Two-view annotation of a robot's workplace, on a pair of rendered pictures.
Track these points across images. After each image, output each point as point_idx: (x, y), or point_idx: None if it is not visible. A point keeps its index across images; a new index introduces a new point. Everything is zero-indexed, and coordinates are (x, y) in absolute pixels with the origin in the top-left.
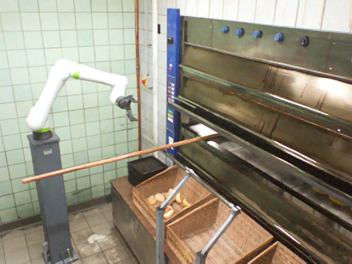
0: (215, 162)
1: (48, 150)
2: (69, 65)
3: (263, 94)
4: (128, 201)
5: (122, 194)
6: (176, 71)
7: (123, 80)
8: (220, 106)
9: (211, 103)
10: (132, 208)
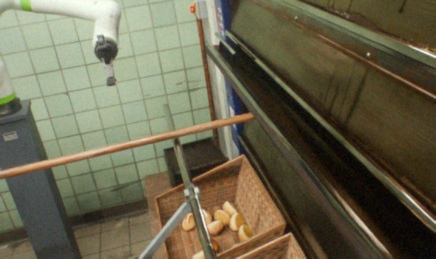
0: (283, 163)
1: (11, 134)
2: None
3: (318, 14)
4: (153, 219)
5: (150, 205)
6: None
7: (107, 8)
8: (272, 48)
9: (261, 43)
10: (153, 233)
